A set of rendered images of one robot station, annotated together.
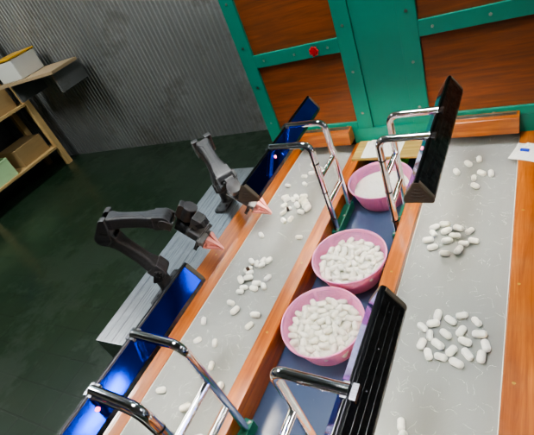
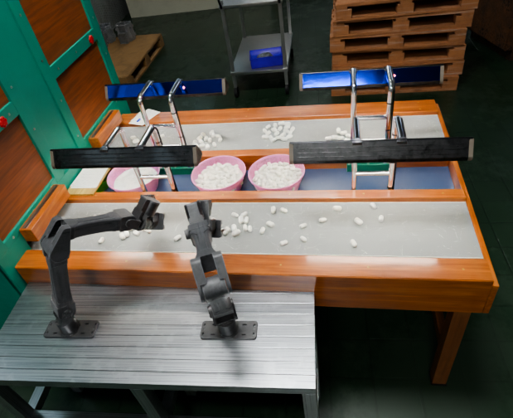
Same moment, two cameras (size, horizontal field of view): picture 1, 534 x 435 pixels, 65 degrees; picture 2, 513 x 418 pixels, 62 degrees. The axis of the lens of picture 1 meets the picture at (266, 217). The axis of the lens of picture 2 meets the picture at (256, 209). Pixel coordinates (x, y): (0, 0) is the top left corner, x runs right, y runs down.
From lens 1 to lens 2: 216 cm
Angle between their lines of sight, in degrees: 84
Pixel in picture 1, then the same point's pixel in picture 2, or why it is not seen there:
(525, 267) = (235, 115)
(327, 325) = (275, 176)
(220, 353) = (310, 221)
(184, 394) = (350, 229)
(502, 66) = (91, 86)
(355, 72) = (36, 128)
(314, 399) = (321, 182)
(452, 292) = (248, 136)
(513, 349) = (283, 114)
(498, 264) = (229, 126)
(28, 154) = not seen: outside the picture
